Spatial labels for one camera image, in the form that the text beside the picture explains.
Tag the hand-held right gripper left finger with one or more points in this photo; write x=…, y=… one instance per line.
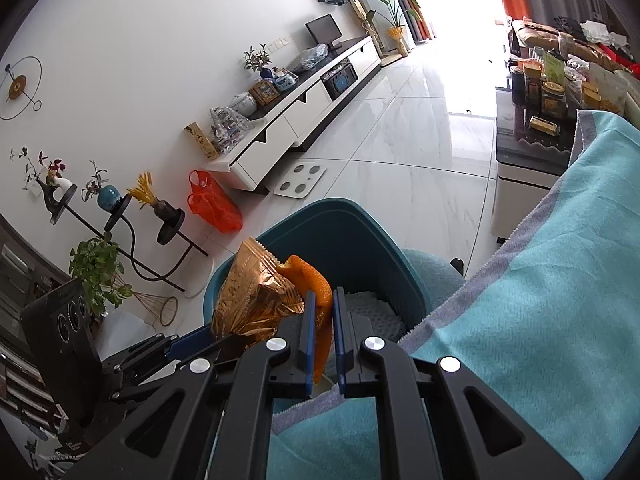
x=310, y=340

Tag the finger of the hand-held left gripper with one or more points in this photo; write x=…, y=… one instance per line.
x=227, y=352
x=145, y=350

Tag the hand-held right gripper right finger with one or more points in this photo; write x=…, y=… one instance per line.
x=340, y=340

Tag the orange peel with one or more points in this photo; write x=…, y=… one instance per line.
x=312, y=280

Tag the gold foil snack bag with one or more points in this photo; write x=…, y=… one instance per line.
x=250, y=295

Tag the teal plastic bin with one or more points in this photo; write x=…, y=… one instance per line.
x=350, y=240

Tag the green leafy potted plant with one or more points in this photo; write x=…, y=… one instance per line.
x=95, y=265

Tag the teal fabric chair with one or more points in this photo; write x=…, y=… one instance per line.
x=430, y=270

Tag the black three-tray plant stand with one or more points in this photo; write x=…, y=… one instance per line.
x=65, y=202

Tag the dark vase with yellow wheat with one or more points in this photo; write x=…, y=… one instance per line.
x=162, y=210

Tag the orange plastic bag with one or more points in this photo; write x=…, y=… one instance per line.
x=217, y=210

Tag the teal vase with plant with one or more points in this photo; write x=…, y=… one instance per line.
x=107, y=197

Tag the white vase with red flowers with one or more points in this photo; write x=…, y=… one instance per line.
x=59, y=182

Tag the white bathroom scale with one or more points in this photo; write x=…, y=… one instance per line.
x=299, y=180

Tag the tall yellow carton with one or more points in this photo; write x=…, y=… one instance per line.
x=202, y=140

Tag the white television cabinet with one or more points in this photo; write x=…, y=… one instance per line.
x=285, y=125

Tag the teal towel cloth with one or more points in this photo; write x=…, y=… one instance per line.
x=550, y=285

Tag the clear plastic wrapped package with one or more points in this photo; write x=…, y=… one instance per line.
x=227, y=127

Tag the white ceramic jar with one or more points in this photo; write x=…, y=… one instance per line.
x=243, y=104

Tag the gold framed box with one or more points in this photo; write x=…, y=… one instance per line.
x=264, y=92

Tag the dark top coffee table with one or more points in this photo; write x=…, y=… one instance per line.
x=515, y=155

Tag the blue white ceramic pot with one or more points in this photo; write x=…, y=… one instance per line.
x=285, y=81

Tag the blue white plastic bag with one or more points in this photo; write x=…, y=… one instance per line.
x=310, y=57

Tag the small plant in blue vase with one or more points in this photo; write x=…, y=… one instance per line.
x=257, y=59

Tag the flat yellow box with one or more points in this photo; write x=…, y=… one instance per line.
x=544, y=125

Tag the tall plant in yellow pot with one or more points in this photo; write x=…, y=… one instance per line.
x=397, y=42

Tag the dark glass jar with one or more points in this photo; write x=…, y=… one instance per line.
x=517, y=87

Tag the black monitor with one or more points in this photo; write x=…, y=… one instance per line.
x=324, y=27

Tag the jar with gold lid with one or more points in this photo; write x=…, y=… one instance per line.
x=552, y=102

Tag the gold lattice stand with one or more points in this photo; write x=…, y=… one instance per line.
x=357, y=10

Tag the grey orange striped curtain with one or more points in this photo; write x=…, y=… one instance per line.
x=415, y=15

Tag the green packet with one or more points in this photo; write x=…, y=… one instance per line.
x=554, y=67

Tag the brown leather sofa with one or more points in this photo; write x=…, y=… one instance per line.
x=540, y=35

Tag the white yellow snack bag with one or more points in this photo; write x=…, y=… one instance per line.
x=607, y=87

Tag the black cloth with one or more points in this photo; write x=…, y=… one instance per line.
x=567, y=25

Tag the red cloth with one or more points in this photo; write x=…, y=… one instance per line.
x=612, y=55

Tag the white wall socket strip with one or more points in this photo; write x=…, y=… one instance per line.
x=279, y=43

